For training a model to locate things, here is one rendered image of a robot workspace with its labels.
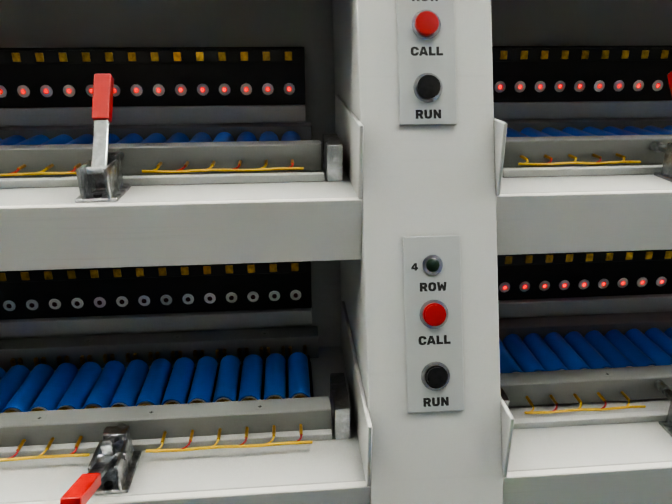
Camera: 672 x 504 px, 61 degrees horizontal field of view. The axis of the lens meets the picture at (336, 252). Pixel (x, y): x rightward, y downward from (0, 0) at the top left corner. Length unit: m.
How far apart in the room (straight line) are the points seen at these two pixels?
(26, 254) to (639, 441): 0.47
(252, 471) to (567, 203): 0.30
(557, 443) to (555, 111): 0.32
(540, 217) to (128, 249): 0.29
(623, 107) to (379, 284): 0.36
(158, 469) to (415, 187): 0.27
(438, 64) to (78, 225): 0.27
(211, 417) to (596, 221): 0.32
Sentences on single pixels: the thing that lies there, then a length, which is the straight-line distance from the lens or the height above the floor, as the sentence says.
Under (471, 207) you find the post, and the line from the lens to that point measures 0.41.
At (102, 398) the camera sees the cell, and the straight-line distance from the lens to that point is 0.51.
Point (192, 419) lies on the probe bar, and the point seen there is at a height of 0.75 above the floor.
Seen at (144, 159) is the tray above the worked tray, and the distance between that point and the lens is 0.48.
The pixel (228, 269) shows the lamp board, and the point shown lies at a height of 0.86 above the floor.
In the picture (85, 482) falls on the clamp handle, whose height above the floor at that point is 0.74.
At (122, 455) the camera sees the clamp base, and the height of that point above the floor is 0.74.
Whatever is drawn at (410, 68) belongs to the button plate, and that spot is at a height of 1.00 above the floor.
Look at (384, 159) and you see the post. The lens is 0.40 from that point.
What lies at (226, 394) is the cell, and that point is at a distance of 0.49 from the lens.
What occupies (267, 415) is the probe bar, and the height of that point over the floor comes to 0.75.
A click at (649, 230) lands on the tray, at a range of 0.48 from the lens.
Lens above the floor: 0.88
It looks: 1 degrees down
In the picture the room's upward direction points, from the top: 2 degrees counter-clockwise
